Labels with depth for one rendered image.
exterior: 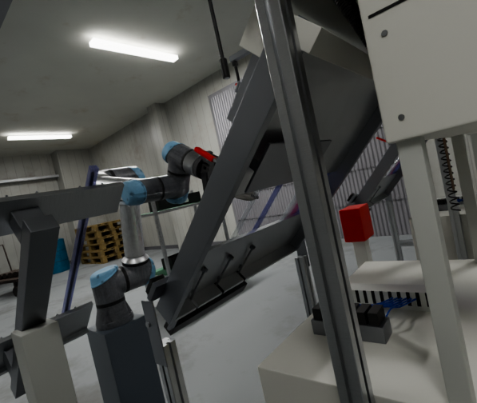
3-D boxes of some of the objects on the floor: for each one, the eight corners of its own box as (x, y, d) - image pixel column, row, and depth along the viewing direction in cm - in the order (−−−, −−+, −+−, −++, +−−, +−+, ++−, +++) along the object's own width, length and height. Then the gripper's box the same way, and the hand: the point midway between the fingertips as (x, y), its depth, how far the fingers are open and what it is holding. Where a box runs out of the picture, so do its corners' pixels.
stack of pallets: (137, 253, 787) (129, 217, 783) (103, 264, 722) (93, 225, 719) (113, 253, 873) (105, 221, 870) (81, 264, 809) (73, 229, 806)
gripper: (192, 151, 90) (250, 178, 79) (216, 149, 98) (272, 174, 86) (188, 179, 93) (243, 209, 82) (211, 176, 101) (264, 202, 90)
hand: (251, 199), depth 86 cm, fingers closed, pressing on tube
